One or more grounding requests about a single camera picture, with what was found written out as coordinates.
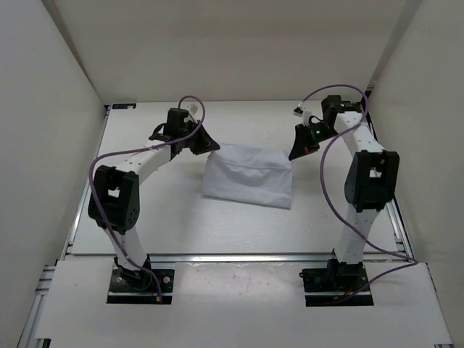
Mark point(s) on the white skirt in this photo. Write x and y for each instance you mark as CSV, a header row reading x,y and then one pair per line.
x,y
250,175

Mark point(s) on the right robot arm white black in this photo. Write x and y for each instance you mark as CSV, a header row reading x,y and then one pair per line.
x,y
369,186

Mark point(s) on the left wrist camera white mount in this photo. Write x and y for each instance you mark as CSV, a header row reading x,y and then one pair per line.
x,y
192,110

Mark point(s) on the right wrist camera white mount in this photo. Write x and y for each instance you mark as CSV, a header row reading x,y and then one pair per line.
x,y
306,116

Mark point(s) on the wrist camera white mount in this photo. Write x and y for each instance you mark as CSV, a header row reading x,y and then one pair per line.
x,y
192,110
306,116

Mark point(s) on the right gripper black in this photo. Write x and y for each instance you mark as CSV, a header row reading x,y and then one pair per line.
x,y
302,146

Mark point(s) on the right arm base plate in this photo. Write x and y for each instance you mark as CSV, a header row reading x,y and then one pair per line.
x,y
320,290

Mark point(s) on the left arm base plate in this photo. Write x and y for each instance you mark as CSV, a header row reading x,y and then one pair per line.
x,y
124,291

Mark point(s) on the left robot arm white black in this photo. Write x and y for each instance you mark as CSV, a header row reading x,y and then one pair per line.
x,y
115,190

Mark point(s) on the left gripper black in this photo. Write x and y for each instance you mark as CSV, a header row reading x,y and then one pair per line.
x,y
206,143

